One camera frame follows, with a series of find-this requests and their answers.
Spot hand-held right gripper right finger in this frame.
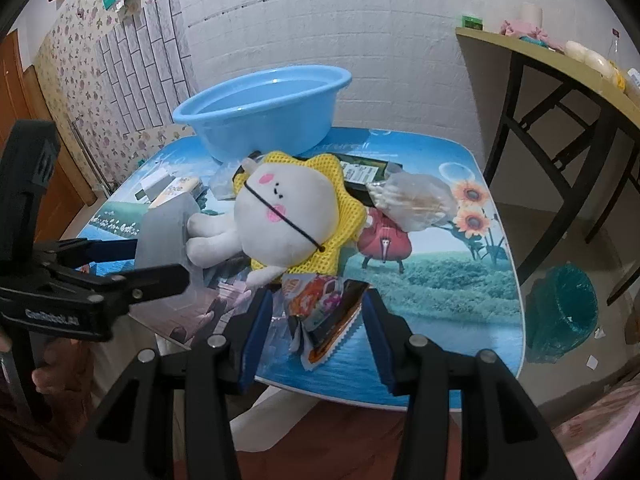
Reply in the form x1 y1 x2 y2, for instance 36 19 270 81
362 287 576 480

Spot translucent plastic bag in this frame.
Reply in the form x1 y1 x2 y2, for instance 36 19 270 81
365 172 458 233

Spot small white box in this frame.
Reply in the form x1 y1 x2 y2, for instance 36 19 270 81
137 167 176 201

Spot white plush toy yellow mesh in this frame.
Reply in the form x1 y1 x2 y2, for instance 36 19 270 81
186 151 366 286

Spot green mesh trash bin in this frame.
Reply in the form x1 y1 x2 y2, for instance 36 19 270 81
525 264 599 363

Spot person's left hand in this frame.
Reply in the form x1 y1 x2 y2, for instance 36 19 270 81
30 337 98 426

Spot wooden door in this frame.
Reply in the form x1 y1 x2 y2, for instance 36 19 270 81
0 29 98 221

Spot pink cloth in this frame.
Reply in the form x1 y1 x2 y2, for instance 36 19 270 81
501 19 563 51

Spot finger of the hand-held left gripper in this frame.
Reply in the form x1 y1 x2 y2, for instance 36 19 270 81
30 237 140 267
50 262 192 307

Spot long white printed box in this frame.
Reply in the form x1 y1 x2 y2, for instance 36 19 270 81
147 176 201 211

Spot blue plastic basin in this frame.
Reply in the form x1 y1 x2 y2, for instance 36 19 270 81
172 65 352 163

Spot grey packet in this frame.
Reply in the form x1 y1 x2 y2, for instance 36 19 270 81
135 195 206 273

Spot orange snack packet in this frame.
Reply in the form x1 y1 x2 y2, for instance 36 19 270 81
280 272 366 371

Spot pink floral blanket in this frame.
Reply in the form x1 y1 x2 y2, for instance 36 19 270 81
550 375 640 480

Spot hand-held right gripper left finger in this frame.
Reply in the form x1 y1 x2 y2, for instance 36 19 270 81
62 287 276 480

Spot black green flat box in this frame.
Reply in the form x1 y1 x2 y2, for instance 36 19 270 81
327 152 403 208

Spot metal pole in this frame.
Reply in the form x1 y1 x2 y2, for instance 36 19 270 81
70 117 113 196

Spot yellow-top table black legs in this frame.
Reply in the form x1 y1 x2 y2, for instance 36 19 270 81
455 27 640 306

